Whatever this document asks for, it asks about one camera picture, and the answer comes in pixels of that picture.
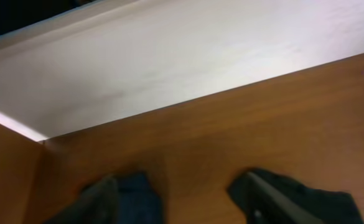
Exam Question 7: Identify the dark green shirt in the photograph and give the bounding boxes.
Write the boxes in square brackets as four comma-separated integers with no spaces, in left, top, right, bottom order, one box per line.
[227,168,364,224]

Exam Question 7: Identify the navy blue folded garment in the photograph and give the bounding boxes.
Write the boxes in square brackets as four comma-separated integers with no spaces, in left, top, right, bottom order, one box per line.
[113,172,164,224]

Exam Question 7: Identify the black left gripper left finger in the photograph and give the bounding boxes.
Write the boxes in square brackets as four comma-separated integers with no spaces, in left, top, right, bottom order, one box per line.
[44,176,119,224]

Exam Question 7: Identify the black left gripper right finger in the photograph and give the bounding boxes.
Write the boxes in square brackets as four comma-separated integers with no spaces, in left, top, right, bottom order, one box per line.
[248,172,324,224]

